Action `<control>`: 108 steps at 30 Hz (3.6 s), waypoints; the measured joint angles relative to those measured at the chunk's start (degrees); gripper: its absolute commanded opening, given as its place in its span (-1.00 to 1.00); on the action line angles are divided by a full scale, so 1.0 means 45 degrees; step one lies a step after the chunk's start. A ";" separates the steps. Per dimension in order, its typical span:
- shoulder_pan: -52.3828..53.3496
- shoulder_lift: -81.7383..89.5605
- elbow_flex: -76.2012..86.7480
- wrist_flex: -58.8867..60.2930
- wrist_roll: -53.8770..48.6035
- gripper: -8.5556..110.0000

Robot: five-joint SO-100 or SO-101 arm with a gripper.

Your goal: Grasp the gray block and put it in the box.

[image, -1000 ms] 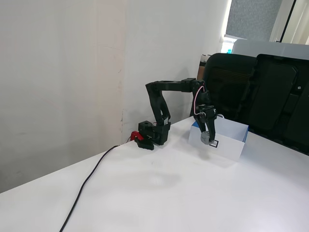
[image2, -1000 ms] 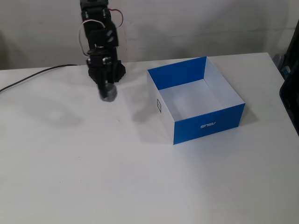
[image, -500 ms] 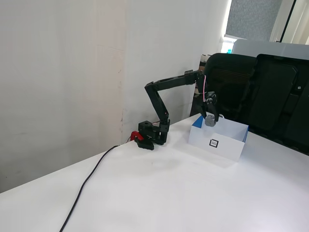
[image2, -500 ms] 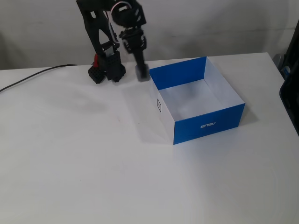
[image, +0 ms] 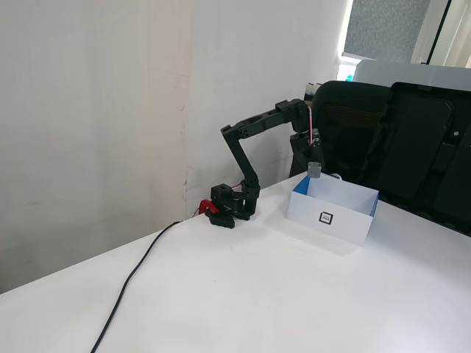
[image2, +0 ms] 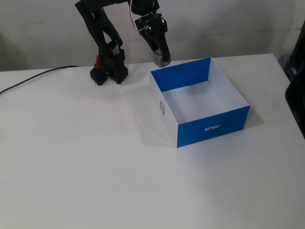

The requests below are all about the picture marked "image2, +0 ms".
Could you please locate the gray block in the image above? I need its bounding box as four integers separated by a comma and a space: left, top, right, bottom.
152, 52, 172, 68

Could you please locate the white servo cable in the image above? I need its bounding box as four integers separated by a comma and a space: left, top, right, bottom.
129, 0, 146, 32

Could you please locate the blue white cardboard box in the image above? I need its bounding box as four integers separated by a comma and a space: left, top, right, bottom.
149, 57, 251, 149

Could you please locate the black power cable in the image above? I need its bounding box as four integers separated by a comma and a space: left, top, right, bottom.
0, 65, 83, 95

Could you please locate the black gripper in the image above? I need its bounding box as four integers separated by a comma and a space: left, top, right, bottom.
134, 13, 173, 64

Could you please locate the gray object blue label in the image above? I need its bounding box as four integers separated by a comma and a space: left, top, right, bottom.
278, 54, 296, 81

